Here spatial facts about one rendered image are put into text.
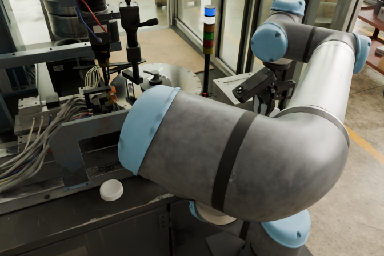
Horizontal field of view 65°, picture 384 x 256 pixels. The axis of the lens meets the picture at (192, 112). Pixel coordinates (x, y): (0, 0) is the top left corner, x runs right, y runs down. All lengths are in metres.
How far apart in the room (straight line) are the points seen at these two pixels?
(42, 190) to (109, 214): 0.24
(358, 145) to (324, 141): 2.24
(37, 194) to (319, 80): 0.89
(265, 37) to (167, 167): 0.39
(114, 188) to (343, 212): 1.46
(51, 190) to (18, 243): 0.17
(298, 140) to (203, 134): 0.09
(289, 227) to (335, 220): 1.34
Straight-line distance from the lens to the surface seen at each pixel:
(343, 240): 1.96
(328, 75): 0.48
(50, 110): 1.22
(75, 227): 0.97
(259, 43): 0.64
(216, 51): 1.63
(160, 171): 0.33
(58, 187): 1.07
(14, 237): 1.02
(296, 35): 0.65
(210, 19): 1.21
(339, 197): 2.14
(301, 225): 0.70
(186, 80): 1.11
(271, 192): 0.30
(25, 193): 1.09
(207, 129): 0.30
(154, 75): 1.06
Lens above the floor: 1.53
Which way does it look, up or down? 37 degrees down
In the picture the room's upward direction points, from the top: 1 degrees clockwise
